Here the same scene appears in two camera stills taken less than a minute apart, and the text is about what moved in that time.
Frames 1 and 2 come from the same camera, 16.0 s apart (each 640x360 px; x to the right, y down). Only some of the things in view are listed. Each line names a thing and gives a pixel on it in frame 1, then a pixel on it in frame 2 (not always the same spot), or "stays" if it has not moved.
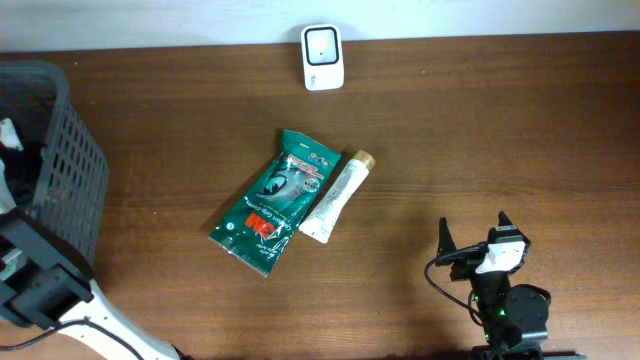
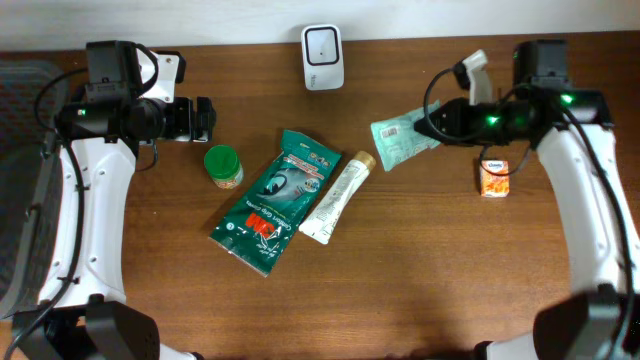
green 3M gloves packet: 258,224 stays
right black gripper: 462,268 to 455,111
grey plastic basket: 58,177 stays
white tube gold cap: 325,214 stays
